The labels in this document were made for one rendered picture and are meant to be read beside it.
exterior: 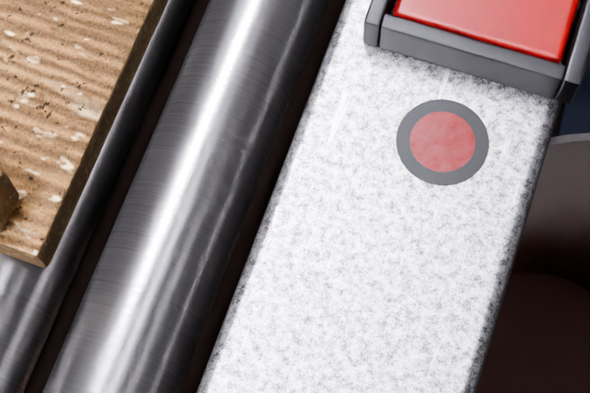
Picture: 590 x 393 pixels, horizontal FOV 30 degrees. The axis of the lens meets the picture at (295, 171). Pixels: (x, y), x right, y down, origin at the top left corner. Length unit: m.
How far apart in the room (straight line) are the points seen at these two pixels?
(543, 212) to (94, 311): 0.82
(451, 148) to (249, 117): 0.07
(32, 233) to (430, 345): 0.13
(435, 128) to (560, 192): 0.72
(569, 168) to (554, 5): 0.66
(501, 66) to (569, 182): 0.70
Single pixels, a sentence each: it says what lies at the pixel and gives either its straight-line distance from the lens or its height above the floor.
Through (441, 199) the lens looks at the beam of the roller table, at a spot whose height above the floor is 0.91.
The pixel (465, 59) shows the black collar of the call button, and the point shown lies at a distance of 0.38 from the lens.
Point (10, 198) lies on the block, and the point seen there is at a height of 0.94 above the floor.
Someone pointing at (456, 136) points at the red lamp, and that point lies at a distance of 0.38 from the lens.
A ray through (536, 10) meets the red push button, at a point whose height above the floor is 0.93.
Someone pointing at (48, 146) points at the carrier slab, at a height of 0.94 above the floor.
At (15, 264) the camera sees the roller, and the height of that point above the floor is 0.92.
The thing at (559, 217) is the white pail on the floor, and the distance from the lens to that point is 1.16.
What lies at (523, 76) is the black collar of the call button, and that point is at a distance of 0.38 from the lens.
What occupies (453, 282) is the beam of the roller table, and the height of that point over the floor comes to 0.91.
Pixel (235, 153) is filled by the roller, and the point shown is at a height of 0.92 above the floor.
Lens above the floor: 1.27
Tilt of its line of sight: 70 degrees down
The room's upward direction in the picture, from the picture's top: 6 degrees counter-clockwise
